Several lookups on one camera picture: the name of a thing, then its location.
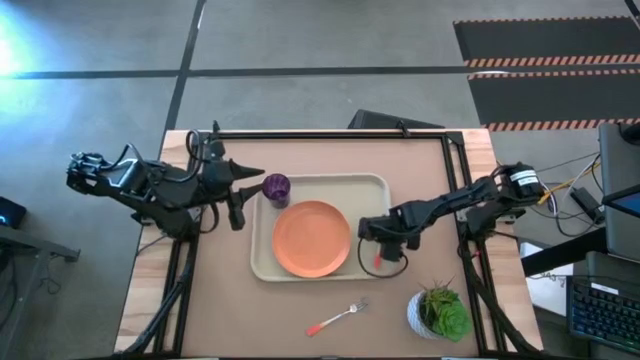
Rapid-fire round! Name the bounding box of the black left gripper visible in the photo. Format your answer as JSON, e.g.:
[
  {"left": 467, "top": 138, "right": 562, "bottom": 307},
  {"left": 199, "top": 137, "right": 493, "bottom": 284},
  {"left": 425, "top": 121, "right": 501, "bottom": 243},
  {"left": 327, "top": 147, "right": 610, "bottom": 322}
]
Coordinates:
[{"left": 199, "top": 142, "right": 266, "bottom": 207}]

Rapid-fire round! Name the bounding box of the purple faceted cup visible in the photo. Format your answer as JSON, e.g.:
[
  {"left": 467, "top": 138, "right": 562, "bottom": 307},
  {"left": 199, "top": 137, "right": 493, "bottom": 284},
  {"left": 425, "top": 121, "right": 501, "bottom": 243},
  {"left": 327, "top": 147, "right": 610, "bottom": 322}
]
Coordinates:
[{"left": 261, "top": 172, "right": 292, "bottom": 209}]

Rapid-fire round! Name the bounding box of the orange round plate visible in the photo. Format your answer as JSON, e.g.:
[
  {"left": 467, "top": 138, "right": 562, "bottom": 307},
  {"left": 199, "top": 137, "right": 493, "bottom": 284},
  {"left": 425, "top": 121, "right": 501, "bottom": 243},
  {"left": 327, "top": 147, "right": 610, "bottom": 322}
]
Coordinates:
[{"left": 271, "top": 200, "right": 352, "bottom": 279}]

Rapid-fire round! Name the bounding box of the orange-handled metal fork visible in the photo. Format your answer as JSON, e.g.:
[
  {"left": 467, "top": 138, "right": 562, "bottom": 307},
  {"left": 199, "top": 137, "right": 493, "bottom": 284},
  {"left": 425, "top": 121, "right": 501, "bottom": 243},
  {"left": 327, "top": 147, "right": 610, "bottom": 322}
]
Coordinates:
[{"left": 305, "top": 298, "right": 370, "bottom": 338}]

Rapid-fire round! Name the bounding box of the beige plastic tray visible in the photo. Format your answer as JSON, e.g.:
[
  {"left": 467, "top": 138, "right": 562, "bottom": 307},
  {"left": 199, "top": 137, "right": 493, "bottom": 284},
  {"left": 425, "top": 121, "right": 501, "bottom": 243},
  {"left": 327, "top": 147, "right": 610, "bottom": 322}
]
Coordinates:
[{"left": 249, "top": 172, "right": 392, "bottom": 283}]

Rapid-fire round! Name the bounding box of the succulent in white pot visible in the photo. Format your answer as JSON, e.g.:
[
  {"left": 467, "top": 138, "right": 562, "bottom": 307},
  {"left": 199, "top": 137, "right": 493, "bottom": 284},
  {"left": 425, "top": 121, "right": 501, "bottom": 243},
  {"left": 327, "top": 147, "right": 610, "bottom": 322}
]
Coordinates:
[{"left": 406, "top": 282, "right": 474, "bottom": 344}]

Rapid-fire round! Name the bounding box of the black chair back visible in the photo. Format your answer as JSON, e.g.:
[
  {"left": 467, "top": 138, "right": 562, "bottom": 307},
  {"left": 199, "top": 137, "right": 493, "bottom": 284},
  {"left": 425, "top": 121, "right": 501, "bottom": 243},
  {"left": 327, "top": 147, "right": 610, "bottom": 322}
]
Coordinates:
[{"left": 347, "top": 108, "right": 445, "bottom": 130}]

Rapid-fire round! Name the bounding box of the black power adapter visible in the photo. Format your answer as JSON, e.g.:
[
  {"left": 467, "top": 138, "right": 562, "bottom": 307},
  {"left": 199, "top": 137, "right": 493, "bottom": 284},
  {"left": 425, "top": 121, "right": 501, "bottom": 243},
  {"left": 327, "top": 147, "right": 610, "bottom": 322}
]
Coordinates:
[{"left": 569, "top": 186, "right": 605, "bottom": 224}]

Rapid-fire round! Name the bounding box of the black hazard-striped floor mat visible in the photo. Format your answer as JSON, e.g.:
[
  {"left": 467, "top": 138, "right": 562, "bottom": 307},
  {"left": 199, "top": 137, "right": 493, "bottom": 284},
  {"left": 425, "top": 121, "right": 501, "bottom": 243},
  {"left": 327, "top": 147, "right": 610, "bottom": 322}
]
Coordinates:
[
  {"left": 467, "top": 69, "right": 640, "bottom": 132},
  {"left": 452, "top": 16, "right": 640, "bottom": 69}
]

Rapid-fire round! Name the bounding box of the black keyboard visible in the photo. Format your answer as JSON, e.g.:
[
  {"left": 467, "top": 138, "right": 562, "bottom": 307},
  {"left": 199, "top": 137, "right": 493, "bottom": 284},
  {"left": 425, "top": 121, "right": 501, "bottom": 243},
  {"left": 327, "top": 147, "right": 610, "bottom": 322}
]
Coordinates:
[{"left": 566, "top": 277, "right": 640, "bottom": 357}]

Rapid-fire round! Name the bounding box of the grey computer monitor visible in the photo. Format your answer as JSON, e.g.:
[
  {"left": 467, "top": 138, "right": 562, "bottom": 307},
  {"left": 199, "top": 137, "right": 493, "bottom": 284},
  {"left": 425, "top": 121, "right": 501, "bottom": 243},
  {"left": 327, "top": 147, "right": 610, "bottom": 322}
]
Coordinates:
[{"left": 598, "top": 122, "right": 640, "bottom": 264}]

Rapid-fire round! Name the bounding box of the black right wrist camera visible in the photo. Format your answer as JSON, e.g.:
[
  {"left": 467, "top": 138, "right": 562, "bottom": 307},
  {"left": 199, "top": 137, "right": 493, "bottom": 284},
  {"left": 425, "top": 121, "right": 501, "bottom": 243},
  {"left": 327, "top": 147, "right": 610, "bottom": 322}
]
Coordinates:
[{"left": 380, "top": 239, "right": 405, "bottom": 263}]

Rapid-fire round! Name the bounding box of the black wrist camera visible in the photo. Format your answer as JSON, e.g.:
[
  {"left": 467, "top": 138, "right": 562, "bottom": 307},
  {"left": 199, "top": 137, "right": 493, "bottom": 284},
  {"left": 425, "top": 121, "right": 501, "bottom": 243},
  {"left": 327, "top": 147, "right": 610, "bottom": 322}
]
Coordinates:
[
  {"left": 227, "top": 198, "right": 247, "bottom": 232},
  {"left": 380, "top": 239, "right": 405, "bottom": 263}
]

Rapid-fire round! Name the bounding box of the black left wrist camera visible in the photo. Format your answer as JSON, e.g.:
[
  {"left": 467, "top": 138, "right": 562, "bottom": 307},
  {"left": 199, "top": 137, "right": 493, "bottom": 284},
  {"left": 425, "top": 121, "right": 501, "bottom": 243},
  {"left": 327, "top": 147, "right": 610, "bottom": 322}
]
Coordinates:
[{"left": 227, "top": 198, "right": 247, "bottom": 232}]

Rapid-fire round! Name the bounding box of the black camera cable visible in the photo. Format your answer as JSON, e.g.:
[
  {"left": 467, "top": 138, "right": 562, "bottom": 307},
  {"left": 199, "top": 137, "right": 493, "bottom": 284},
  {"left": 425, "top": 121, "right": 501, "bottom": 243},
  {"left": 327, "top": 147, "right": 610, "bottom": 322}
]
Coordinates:
[{"left": 356, "top": 235, "right": 409, "bottom": 280}]

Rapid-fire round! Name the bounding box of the yellow cable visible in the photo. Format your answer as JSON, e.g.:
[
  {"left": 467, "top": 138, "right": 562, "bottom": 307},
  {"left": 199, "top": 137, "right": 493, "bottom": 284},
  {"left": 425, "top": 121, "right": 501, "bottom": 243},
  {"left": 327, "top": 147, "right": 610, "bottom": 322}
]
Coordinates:
[{"left": 537, "top": 160, "right": 601, "bottom": 206}]

